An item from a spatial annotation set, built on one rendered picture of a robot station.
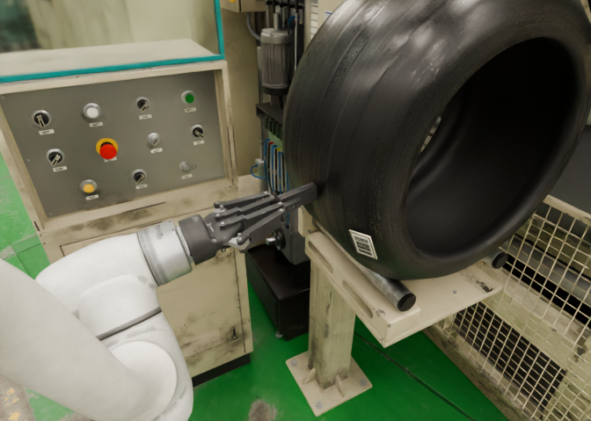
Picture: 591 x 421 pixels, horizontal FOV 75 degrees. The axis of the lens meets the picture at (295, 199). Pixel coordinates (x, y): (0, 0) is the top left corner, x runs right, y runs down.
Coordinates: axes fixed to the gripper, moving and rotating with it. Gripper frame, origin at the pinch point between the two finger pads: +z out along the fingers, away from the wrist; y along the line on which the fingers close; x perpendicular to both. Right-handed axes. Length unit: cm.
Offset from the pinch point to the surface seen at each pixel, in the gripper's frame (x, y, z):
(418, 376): 122, 13, 47
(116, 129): -1, 55, -25
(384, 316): 29.7, -10.3, 11.0
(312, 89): -15.8, 5.5, 8.0
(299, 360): 115, 42, 7
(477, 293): 40, -11, 38
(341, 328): 82, 25, 20
